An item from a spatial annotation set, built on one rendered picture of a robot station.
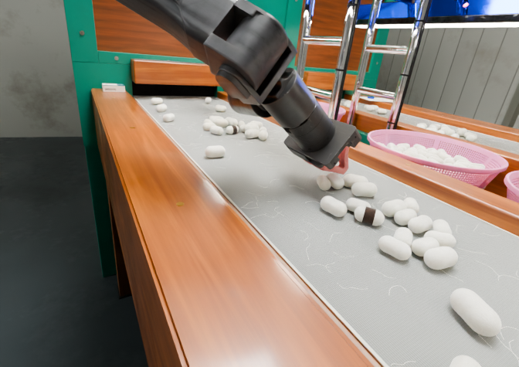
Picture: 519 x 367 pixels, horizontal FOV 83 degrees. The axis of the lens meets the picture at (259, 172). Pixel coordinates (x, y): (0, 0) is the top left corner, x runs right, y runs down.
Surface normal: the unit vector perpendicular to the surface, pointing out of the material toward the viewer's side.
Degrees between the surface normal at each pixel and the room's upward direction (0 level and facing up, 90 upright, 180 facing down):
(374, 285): 0
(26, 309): 0
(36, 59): 90
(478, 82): 90
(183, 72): 90
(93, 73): 90
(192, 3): 57
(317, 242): 0
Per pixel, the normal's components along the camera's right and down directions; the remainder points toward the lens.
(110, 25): 0.50, 0.38
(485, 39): -0.93, 0.06
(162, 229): 0.10, -0.92
